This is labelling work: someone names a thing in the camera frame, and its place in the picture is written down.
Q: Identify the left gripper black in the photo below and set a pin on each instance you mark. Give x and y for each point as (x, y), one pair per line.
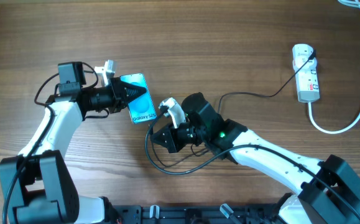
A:
(120, 99)

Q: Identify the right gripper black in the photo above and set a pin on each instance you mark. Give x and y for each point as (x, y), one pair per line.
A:
(172, 142)

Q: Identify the teal-screen Galaxy smartphone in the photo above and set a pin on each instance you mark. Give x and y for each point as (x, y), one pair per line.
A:
(141, 109)

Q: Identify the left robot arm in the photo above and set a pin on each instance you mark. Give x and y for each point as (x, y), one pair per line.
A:
(36, 184)

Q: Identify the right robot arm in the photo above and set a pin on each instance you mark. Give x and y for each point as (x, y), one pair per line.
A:
(322, 191)

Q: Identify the white USB charger plug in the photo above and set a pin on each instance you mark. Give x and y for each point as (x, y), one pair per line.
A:
(304, 62)

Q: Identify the white power strip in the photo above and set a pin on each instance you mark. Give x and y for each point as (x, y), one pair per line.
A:
(306, 80)

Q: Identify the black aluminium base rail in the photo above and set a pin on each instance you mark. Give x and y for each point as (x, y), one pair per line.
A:
(136, 214)

